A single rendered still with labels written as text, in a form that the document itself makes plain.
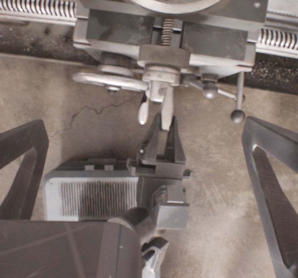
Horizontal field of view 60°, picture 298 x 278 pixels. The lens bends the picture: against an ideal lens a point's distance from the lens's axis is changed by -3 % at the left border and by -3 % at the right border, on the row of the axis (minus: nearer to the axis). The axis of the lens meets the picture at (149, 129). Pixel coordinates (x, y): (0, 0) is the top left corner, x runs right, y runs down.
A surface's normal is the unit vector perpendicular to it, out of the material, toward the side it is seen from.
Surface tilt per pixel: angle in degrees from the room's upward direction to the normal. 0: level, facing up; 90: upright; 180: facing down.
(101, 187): 0
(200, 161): 0
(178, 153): 24
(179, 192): 38
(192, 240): 0
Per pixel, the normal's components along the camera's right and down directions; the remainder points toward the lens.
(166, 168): 0.21, 0.12
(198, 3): 0.23, 0.79
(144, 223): 0.74, -0.52
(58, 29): 0.00, 0.10
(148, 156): 0.24, -0.24
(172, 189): 0.25, -0.48
